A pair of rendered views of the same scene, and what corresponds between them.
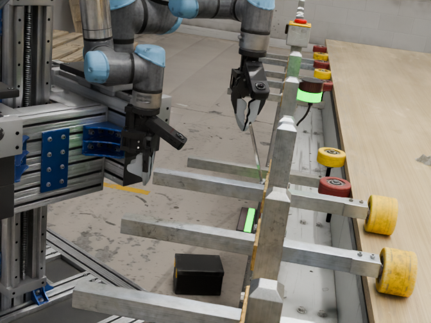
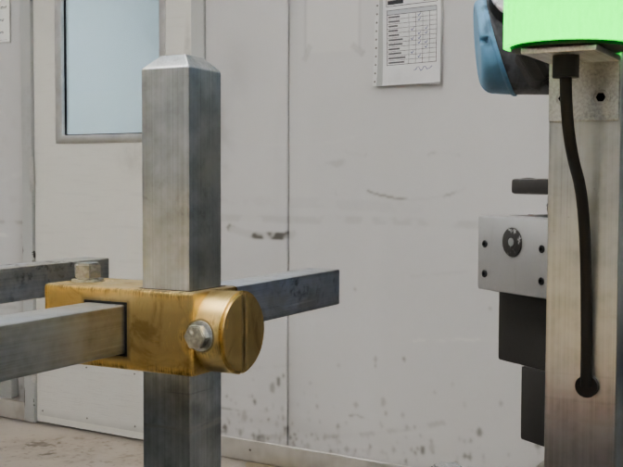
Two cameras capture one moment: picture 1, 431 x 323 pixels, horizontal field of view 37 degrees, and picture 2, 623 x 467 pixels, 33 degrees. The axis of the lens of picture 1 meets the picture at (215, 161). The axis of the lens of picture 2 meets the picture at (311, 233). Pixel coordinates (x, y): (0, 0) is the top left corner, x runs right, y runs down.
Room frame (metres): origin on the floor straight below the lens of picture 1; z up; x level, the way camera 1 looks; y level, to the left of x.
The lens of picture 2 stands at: (1.63, -0.70, 1.04)
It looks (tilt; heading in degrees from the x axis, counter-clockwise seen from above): 3 degrees down; 113
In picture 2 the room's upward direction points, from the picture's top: straight up
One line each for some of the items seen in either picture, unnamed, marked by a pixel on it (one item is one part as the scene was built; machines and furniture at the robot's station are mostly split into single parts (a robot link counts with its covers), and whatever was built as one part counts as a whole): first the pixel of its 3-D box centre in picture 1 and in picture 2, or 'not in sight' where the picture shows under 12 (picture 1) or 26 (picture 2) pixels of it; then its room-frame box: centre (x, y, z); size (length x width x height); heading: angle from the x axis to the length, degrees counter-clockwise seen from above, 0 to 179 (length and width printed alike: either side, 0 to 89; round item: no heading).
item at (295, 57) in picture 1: (283, 132); not in sight; (1.81, -0.19, 0.93); 0.04 x 0.04 x 0.48; 85
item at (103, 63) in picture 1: (107, 65); not in sight; (1.53, 0.29, 1.12); 0.11 x 0.11 x 0.08; 23
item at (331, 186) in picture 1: (331, 200); not in sight; (1.50, -0.31, 0.85); 0.08 x 0.08 x 0.11
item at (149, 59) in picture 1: (147, 68); not in sight; (1.55, 0.19, 1.13); 0.09 x 0.08 x 0.11; 113
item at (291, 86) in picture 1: (278, 167); (587, 436); (1.56, -0.16, 0.91); 0.04 x 0.04 x 0.48; 85
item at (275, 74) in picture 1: (280, 75); not in sight; (3.26, -0.28, 0.80); 0.44 x 0.03 x 0.04; 85
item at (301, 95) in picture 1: (309, 95); (569, 22); (1.55, -0.21, 1.11); 0.06 x 0.06 x 0.02
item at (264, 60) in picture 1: (283, 63); not in sight; (3.51, -0.30, 0.82); 0.44 x 0.03 x 0.04; 85
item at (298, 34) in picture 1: (298, 34); not in sight; (2.07, -0.21, 1.18); 0.07 x 0.07 x 0.08; 85
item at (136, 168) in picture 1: (138, 169); not in sight; (1.54, 0.20, 0.86); 0.06 x 0.03 x 0.09; 85
